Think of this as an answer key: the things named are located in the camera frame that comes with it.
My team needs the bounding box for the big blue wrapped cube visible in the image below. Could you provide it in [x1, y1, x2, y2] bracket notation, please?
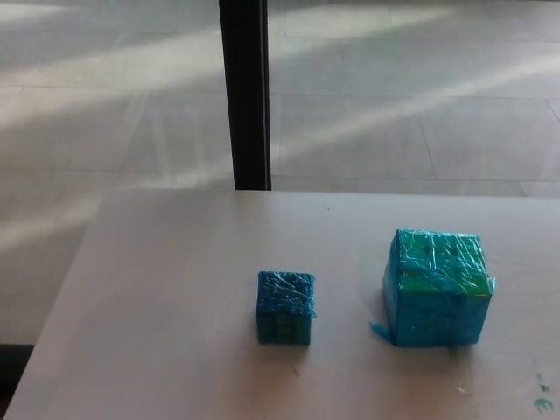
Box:
[368, 227, 498, 349]

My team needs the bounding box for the black vertical window post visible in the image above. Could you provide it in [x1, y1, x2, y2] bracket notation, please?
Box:
[218, 0, 273, 192]

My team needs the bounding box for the small blue cube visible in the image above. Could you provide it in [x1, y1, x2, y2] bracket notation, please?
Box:
[255, 269, 319, 347]

